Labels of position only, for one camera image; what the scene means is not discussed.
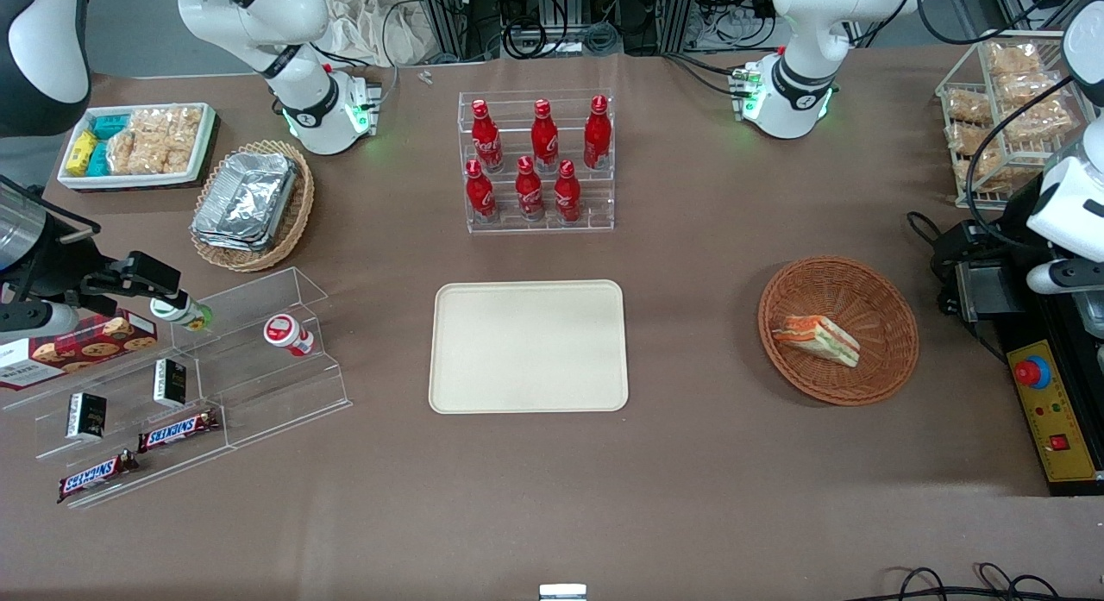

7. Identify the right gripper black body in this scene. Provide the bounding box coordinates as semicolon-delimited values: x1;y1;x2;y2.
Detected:
0;215;119;317

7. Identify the triangular sandwich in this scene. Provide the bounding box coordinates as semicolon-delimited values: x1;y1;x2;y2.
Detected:
772;315;862;368

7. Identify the white snack tray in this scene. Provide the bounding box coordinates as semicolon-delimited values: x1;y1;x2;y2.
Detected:
57;102;217;191

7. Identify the light wicker basket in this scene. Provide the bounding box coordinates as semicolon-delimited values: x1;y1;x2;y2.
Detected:
189;139;316;273

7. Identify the beige plastic tray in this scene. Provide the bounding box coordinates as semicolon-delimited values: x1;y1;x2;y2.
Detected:
429;279;630;415

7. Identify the brown wicker basket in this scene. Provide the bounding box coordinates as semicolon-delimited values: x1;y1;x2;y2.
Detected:
758;255;920;407

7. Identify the green capped small bottle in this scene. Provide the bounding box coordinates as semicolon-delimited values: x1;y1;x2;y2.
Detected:
150;297;215;333

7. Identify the red cookie box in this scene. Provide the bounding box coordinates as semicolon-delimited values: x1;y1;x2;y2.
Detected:
0;310;160;391

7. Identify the small black box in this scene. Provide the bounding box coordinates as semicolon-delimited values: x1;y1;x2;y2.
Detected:
66;391;109;441
153;359;188;409

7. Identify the yellow snack packet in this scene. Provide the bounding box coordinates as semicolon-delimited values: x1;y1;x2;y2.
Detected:
66;130;99;176

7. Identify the stack of foil trays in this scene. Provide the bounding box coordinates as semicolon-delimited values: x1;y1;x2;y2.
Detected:
191;152;299;254

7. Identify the rice cracker bags pile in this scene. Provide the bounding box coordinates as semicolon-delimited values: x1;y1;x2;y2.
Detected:
106;107;204;176

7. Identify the red capped small bottle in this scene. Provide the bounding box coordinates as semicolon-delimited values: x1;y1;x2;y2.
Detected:
263;314;316;358

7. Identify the snickers bar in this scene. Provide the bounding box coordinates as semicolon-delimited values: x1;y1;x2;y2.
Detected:
137;408;222;454
57;449;140;504

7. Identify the clear acrylic stepped shelf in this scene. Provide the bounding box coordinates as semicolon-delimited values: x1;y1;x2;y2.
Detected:
0;266;353;510

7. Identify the beige cloth bag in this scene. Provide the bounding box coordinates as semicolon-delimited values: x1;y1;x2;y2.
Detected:
321;0;442;68

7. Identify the red cola bottle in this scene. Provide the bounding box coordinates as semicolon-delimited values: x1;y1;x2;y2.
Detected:
530;99;560;172
471;99;505;173
515;156;546;222
554;160;582;223
465;160;499;223
583;95;612;171

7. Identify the clear acrylic bottle rack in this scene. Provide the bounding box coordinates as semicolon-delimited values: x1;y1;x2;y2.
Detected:
456;89;616;235

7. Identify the rice cracker bag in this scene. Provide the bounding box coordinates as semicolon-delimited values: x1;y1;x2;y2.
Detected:
1004;100;1076;146
946;90;994;127
946;122;993;159
987;41;1042;77
995;70;1063;107
952;147;1036;193

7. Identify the yellow control panel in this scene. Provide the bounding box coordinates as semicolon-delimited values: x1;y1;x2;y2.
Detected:
1007;340;1104;484

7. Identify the black cooking appliance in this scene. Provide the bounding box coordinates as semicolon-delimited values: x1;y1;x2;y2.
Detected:
933;178;1104;498

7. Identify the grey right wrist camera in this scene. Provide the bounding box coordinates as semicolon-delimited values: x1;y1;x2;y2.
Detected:
0;301;80;344

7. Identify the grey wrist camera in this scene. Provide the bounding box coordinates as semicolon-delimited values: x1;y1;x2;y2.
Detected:
0;301;80;344
1026;257;1104;297

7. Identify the aluminium frame rack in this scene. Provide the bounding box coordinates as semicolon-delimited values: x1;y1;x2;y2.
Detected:
416;0;701;60

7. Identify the black appliance power cable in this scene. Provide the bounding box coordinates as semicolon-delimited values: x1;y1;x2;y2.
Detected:
905;210;960;270

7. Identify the white wire rack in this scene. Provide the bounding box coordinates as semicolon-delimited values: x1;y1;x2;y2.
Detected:
936;29;1101;210

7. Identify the black cable on floor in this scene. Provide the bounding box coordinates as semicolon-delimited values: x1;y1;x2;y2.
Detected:
858;563;1066;601

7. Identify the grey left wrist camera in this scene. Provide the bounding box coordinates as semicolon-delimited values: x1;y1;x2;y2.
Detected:
1026;257;1104;297

